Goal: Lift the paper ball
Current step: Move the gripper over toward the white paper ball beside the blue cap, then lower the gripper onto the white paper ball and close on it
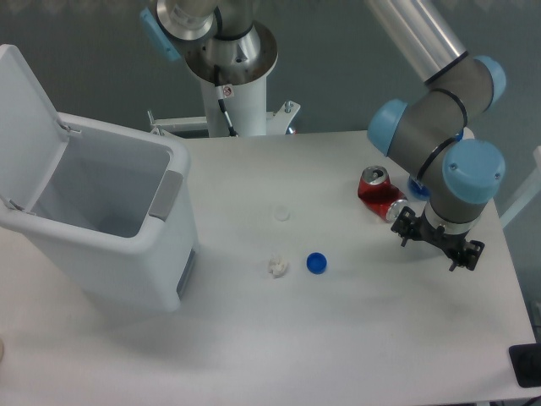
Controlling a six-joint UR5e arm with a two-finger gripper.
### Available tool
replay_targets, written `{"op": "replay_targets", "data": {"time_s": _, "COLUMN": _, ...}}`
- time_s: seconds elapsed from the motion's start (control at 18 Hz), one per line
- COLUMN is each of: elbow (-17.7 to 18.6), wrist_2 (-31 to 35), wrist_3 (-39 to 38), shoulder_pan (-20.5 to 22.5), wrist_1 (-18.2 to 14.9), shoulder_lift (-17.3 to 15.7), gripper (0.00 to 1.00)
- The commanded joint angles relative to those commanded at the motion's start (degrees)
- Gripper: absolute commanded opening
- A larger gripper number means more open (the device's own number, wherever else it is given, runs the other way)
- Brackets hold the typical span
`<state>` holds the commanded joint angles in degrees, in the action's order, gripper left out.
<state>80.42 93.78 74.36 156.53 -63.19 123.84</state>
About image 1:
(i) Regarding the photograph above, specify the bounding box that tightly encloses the white frame at right edge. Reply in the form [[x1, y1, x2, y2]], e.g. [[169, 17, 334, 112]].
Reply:
[[500, 146, 540, 228]]

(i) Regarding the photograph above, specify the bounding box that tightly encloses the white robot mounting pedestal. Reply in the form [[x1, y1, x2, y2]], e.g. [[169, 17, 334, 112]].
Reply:
[[147, 78, 301, 138]]

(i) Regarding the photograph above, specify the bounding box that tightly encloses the black device at table corner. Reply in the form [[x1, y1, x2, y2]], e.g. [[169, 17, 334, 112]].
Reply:
[[509, 343, 540, 388]]

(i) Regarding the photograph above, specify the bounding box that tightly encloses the blue bottle cap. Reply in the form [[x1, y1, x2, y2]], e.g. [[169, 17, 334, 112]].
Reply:
[[306, 252, 328, 275]]

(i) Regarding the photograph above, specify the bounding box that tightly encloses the crushed red soda can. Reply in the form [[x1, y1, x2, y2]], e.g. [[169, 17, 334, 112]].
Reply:
[[358, 166, 409, 223]]

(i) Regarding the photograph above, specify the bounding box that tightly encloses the white pedal trash bin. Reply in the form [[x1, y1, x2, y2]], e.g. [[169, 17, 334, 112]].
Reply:
[[1, 44, 199, 311]]

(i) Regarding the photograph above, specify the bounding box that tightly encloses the crumpled white paper ball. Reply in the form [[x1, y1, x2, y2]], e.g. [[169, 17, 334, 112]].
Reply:
[[267, 253, 289, 278]]

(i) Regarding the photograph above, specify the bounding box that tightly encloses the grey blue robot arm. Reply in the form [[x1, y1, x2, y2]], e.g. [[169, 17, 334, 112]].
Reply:
[[139, 1, 506, 270]]

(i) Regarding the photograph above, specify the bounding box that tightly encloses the blue cap behind arm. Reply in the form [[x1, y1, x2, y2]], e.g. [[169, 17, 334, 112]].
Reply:
[[407, 176, 430, 201]]

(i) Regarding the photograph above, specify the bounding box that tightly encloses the black cable on pedestal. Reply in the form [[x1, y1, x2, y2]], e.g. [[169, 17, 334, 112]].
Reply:
[[212, 63, 240, 138]]

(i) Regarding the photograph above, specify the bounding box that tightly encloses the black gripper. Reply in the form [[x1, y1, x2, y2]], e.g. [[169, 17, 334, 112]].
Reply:
[[391, 206, 485, 272]]

